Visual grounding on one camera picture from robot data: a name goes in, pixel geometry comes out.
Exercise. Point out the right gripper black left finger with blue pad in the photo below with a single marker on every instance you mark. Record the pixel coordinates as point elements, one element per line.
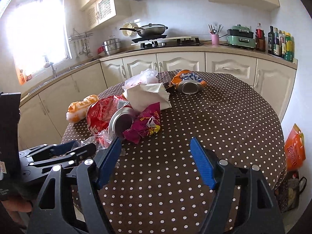
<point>68,201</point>

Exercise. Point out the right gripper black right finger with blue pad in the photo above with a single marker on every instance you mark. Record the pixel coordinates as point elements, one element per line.
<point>243,201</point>

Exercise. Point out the crushed orange soda can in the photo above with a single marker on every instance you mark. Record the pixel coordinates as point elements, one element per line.
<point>188,82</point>

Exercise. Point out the cream lower kitchen cabinets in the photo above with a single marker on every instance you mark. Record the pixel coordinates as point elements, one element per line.
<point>43,110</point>

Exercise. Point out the person's left hand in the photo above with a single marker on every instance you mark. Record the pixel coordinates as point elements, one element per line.
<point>16,204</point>

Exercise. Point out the dark patterned floor bag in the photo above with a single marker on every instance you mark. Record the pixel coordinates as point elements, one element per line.
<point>289,192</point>

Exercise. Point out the orange plastic bag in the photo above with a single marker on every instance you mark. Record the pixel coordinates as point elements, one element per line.
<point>295,149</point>

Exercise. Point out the orange white snack wrapper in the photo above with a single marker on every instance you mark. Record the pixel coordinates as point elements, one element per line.
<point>78,109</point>

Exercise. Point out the steel sink faucet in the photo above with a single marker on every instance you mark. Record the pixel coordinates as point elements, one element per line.
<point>49,64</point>

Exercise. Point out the red crushed soda can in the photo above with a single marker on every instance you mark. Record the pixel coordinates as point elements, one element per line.
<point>112,114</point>

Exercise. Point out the magenta snack bag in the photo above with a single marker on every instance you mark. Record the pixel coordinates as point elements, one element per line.
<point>146,124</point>

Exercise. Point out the white crumpled tissue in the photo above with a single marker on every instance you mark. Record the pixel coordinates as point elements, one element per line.
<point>143,95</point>

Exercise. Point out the steel stock pot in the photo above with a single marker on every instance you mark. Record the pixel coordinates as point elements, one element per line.
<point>112,45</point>

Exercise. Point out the clear plastic bag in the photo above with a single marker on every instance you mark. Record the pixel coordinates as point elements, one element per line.
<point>146,77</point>

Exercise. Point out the green yellow oil bottle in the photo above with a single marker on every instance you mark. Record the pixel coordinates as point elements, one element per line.
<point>288,47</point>

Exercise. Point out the red sauce bottle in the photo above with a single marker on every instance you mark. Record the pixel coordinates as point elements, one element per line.
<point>260,38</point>

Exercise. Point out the dark soy sauce bottle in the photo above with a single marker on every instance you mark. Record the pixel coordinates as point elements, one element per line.
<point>270,40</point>

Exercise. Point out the green electric cooker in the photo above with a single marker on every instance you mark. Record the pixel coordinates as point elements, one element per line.
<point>241,37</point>

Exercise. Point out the pink utensil holder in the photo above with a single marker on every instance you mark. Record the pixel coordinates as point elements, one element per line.
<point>215,39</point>

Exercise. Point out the black gas stove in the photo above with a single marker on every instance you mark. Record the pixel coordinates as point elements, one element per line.
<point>165,42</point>

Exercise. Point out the black wok with lid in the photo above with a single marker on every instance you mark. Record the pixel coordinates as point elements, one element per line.
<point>147,30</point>

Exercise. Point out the wall utensil rack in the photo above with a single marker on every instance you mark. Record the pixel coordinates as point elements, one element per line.
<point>80,42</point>

